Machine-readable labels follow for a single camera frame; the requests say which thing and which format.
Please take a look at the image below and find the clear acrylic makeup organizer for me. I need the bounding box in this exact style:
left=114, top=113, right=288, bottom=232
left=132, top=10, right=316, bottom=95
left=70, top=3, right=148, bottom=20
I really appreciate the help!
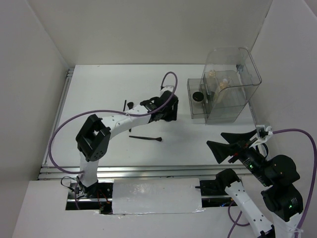
left=201, top=47, right=262, bottom=124

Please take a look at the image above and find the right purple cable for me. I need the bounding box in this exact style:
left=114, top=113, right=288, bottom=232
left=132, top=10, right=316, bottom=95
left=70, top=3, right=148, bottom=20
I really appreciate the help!
left=226, top=128, right=317, bottom=238

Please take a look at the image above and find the cream bottle clear cap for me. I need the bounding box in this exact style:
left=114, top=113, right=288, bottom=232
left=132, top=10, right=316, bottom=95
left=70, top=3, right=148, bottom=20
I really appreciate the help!
left=213, top=77, right=231, bottom=103

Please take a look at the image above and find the purple cable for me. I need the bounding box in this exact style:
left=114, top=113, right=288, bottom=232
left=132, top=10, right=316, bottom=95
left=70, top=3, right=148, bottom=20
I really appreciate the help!
left=49, top=71, right=179, bottom=211
left=226, top=128, right=317, bottom=238

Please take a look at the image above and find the aluminium front rail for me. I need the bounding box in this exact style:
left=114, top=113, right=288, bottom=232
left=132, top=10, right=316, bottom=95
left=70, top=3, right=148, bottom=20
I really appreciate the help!
left=37, top=164, right=251, bottom=179

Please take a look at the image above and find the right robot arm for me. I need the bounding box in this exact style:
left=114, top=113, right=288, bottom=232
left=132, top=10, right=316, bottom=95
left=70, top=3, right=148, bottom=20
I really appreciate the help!
left=207, top=127, right=303, bottom=238

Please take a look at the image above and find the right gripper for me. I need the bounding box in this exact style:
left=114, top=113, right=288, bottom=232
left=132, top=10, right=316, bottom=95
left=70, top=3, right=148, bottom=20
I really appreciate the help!
left=206, top=127, right=273, bottom=184

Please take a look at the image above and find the black lid cosmetic jar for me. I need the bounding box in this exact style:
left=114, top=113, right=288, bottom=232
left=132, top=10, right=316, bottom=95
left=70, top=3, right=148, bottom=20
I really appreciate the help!
left=192, top=91, right=204, bottom=103

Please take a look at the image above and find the aluminium left rail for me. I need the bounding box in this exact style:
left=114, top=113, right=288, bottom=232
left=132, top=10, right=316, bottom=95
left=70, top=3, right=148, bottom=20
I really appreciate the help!
left=41, top=66, right=75, bottom=166

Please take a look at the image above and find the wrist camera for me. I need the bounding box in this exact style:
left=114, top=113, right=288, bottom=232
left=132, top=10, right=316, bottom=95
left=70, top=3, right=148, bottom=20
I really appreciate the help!
left=160, top=85, right=174, bottom=94
left=251, top=123, right=273, bottom=147

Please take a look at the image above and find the frosted bottle gold pump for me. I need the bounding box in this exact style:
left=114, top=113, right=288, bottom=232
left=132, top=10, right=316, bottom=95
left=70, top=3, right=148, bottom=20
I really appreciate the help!
left=208, top=70, right=216, bottom=78

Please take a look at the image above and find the white cover plate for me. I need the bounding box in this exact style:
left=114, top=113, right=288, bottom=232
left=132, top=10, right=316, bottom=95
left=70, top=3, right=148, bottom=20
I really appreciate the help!
left=112, top=178, right=204, bottom=215

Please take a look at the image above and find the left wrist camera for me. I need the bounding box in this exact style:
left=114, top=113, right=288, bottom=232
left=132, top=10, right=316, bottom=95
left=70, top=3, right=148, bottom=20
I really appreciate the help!
left=160, top=85, right=174, bottom=94

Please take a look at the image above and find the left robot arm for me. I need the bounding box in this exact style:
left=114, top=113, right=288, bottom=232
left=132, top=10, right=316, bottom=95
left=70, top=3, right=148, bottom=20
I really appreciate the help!
left=76, top=89, right=178, bottom=198

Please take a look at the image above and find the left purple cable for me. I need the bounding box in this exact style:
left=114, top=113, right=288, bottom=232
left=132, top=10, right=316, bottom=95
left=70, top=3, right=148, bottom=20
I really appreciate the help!
left=49, top=71, right=179, bottom=211

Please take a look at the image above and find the black powder brush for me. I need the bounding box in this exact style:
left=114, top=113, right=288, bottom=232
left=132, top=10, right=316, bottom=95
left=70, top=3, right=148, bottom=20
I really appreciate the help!
left=127, top=102, right=134, bottom=132

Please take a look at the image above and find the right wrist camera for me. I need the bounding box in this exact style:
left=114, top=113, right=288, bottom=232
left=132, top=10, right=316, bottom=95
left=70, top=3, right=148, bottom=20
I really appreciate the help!
left=251, top=123, right=273, bottom=147

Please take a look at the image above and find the clear organizer drawer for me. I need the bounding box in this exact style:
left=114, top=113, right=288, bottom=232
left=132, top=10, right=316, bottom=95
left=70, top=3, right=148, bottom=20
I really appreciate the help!
left=187, top=78, right=208, bottom=120

